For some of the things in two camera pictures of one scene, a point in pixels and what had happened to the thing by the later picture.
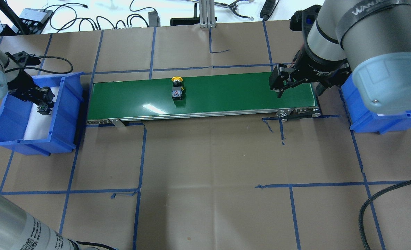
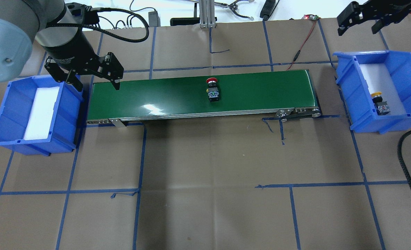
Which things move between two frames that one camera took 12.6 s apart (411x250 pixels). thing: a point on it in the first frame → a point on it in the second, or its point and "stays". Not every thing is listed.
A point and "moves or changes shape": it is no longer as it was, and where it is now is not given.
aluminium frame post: (207, 14) stays
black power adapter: (154, 20) stays
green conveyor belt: (124, 97) stays
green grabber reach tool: (232, 6) stays
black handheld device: (265, 13) stays
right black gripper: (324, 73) → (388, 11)
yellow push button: (177, 89) moves or changes shape
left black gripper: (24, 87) → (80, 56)
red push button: (44, 109) → (212, 90)
